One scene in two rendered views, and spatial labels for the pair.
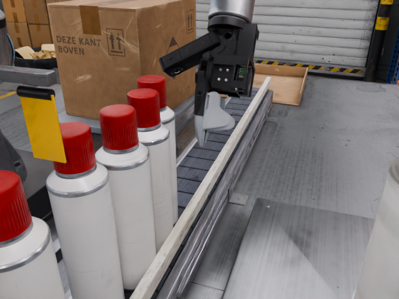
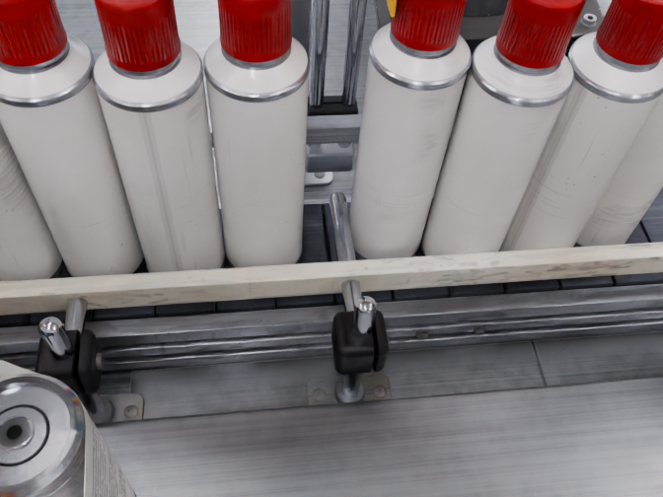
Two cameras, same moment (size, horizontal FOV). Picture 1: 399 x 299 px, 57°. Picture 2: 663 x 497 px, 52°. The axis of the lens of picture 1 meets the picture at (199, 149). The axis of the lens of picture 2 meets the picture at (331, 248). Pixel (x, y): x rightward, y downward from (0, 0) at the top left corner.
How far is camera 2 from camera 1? 17 cm
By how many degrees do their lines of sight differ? 51
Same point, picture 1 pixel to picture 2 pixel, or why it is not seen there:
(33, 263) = (245, 106)
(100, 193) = (416, 96)
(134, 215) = (471, 170)
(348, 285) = not seen: outside the picture
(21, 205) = (262, 30)
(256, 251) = (640, 412)
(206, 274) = (563, 358)
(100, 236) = (392, 151)
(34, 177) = not seen: hidden behind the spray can
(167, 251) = (502, 263)
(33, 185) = not seen: hidden behind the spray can
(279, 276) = (606, 471)
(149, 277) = (439, 264)
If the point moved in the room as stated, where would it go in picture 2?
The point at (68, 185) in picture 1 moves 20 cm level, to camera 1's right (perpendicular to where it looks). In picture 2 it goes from (384, 52) to (652, 401)
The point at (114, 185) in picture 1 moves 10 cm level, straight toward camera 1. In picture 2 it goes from (467, 104) to (320, 193)
